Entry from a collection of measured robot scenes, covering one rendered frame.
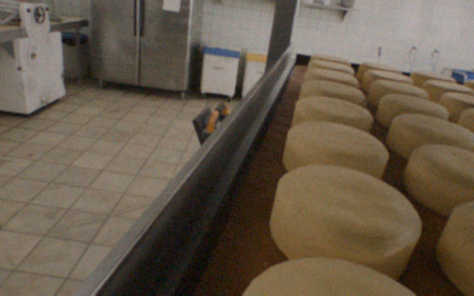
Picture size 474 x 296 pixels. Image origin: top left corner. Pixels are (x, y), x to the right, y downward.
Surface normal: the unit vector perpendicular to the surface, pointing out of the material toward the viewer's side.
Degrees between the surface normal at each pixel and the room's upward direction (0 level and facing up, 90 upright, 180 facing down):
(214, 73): 87
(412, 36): 90
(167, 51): 90
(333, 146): 0
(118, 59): 92
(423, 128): 0
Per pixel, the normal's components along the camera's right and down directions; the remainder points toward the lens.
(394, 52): -0.07, 0.41
